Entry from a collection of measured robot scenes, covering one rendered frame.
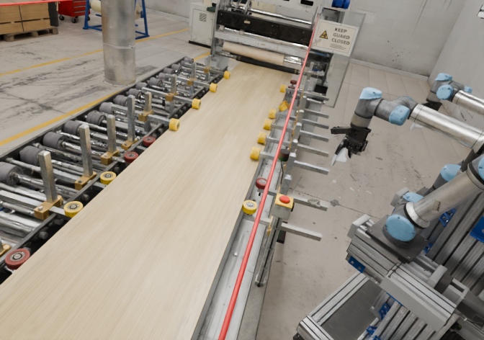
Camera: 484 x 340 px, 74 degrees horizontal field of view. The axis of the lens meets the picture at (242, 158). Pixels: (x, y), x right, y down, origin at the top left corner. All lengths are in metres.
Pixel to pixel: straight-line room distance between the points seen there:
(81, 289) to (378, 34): 9.96
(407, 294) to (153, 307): 1.04
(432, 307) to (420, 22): 9.43
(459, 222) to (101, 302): 1.52
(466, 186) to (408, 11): 9.33
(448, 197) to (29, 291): 1.54
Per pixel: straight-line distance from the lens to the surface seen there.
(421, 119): 1.47
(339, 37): 4.15
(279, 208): 1.32
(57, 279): 1.45
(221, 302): 1.69
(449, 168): 2.06
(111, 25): 5.43
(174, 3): 11.98
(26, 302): 1.42
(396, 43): 10.60
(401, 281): 1.65
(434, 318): 1.64
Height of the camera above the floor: 2.01
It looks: 31 degrees down
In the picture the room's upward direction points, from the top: 11 degrees clockwise
